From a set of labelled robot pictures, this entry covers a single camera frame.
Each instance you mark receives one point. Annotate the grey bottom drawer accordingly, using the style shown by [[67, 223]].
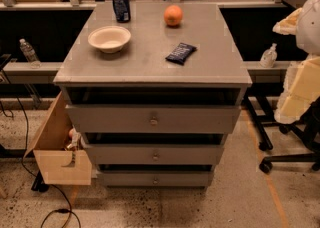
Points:
[[155, 175]]

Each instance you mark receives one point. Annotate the grey drawer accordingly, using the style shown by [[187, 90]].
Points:
[[155, 149], [155, 175], [150, 119]]

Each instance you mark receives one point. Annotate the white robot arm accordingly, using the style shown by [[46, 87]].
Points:
[[308, 35]]

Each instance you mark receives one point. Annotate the grey drawer cabinet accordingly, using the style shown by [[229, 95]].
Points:
[[140, 75]]

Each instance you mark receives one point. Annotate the grey top drawer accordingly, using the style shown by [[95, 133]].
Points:
[[150, 119]]

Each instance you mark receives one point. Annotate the grey middle drawer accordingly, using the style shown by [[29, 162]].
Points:
[[155, 149]]

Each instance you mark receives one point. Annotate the hand sanitizer pump bottle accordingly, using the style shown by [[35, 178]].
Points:
[[269, 57]]

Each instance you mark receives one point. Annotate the dark blue snack packet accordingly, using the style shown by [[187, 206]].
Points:
[[180, 54]]

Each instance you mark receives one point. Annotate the orange fruit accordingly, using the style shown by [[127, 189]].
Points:
[[173, 15]]

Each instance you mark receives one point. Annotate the blue soda can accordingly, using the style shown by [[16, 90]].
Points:
[[122, 10]]

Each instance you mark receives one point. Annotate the white bowl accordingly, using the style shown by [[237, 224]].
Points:
[[109, 39]]

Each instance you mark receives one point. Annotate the items inside cardboard box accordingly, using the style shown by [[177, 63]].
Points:
[[73, 142]]

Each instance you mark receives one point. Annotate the clear water bottle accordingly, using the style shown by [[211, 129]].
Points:
[[30, 54]]

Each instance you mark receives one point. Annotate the cardboard box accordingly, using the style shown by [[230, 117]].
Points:
[[56, 163]]

